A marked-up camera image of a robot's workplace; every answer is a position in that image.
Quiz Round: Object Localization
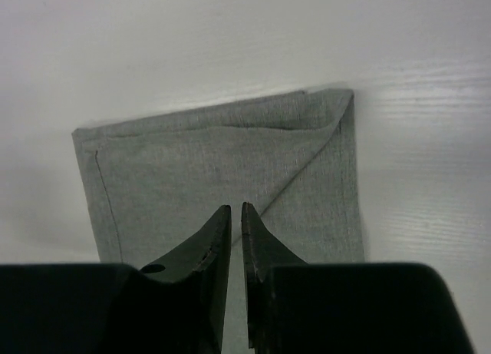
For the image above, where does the grey cloth napkin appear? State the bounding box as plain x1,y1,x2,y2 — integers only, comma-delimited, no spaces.
72,89,364,353

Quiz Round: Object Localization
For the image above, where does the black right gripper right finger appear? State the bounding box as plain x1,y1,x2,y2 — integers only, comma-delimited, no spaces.
241,203,473,353

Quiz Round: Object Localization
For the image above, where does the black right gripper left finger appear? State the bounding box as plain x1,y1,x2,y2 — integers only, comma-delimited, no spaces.
1,206,231,353

